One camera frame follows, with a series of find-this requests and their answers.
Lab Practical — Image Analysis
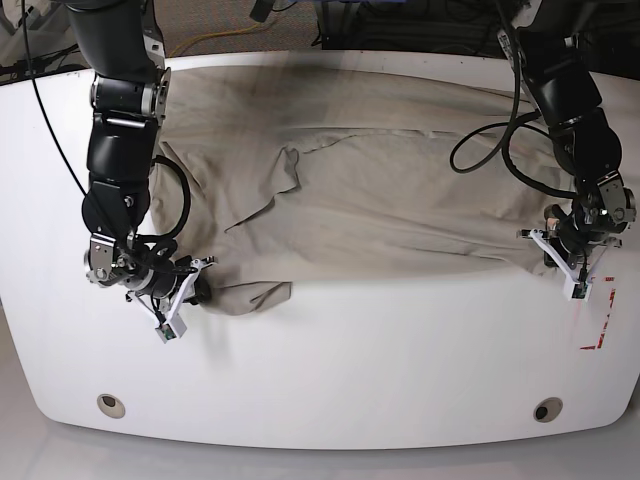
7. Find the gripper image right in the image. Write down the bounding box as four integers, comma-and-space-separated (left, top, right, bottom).
518, 187, 635, 283

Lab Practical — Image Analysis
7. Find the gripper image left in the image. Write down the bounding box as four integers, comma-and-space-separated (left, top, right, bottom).
84, 234, 216, 325

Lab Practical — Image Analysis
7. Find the beige T-shirt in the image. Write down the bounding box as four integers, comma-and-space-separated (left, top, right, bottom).
160, 66, 550, 315

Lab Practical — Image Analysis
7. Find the red tape rectangle marking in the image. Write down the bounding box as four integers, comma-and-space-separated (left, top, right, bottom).
576, 275, 617, 351

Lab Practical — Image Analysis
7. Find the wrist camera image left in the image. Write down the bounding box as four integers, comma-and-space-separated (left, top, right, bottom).
155, 316, 187, 343

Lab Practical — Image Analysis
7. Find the left table cable grommet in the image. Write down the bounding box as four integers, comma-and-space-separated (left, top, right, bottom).
97, 394, 126, 419

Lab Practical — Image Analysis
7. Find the table cable grommet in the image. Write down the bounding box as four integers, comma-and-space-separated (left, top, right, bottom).
533, 397, 564, 423
97, 394, 126, 419

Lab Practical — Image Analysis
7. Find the right table cable grommet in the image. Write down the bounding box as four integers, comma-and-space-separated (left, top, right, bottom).
533, 397, 564, 423

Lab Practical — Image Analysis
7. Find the yellow cable on floor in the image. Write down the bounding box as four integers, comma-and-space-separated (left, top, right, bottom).
172, 19, 264, 59

